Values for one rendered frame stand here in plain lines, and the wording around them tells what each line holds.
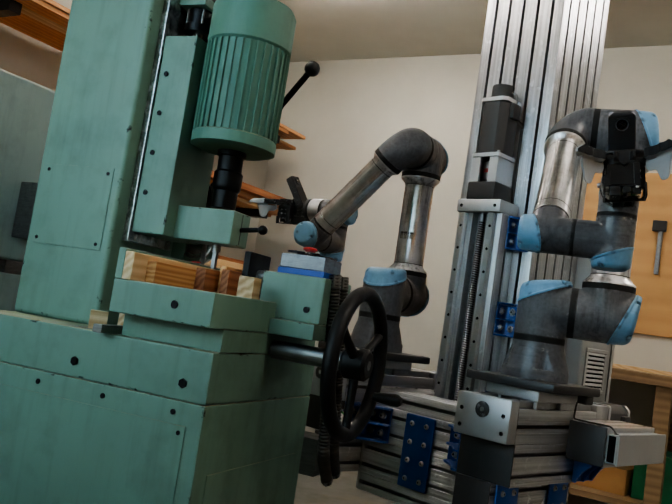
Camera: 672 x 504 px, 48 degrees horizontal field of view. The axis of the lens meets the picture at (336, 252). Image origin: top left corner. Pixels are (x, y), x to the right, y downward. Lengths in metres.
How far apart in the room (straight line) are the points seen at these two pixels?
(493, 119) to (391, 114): 3.18
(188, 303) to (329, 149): 4.13
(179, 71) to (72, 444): 0.76
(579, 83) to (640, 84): 2.56
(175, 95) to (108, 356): 0.56
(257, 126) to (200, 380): 0.53
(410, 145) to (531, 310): 0.64
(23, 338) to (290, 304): 0.51
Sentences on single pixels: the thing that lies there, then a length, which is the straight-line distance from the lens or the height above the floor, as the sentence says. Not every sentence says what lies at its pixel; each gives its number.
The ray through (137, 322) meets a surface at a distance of 1.41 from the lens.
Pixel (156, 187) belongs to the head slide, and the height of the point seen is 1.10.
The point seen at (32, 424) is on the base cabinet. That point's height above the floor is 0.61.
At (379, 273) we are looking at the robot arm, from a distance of 2.06.
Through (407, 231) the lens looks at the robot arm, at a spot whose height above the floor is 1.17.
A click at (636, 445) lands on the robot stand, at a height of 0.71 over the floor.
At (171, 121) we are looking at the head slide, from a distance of 1.61.
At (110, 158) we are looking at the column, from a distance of 1.63.
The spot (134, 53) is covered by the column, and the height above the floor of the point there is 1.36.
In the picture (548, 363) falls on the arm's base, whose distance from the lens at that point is 1.77.
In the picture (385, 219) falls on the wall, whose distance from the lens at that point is 5.04.
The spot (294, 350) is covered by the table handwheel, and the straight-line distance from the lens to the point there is 1.45.
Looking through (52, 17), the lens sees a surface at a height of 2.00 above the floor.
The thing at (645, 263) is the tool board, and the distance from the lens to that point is 4.51.
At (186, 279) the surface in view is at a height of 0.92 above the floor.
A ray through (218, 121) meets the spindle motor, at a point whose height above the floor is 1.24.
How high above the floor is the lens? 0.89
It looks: 5 degrees up
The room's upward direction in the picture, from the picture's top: 9 degrees clockwise
